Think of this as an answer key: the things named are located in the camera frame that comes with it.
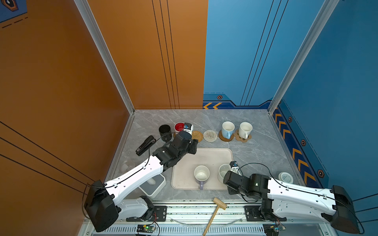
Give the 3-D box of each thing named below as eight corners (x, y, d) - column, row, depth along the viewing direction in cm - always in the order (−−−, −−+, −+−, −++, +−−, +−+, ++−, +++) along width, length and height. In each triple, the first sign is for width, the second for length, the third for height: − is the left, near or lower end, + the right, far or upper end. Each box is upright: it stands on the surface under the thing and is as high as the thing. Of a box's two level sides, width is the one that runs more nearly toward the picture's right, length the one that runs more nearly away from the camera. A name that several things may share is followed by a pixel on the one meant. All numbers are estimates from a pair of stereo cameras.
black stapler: (136, 154, 97) (134, 150, 93) (152, 138, 105) (150, 134, 101) (141, 157, 96) (138, 154, 92) (156, 141, 104) (155, 137, 100)
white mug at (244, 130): (233, 137, 106) (236, 128, 97) (239, 130, 110) (243, 120, 101) (242, 144, 102) (247, 134, 93) (249, 136, 107) (254, 126, 98)
